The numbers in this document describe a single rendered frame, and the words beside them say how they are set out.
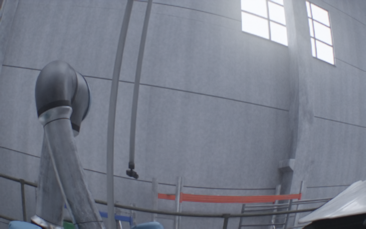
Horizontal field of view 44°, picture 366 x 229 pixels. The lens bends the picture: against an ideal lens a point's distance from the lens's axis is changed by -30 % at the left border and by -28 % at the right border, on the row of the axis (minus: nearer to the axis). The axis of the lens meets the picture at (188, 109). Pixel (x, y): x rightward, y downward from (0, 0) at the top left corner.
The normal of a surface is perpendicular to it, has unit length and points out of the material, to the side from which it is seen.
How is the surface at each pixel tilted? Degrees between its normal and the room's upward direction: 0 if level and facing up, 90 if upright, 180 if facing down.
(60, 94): 70
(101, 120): 90
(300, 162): 90
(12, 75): 90
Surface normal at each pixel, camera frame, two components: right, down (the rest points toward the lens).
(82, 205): 0.25, -0.31
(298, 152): 0.44, -0.14
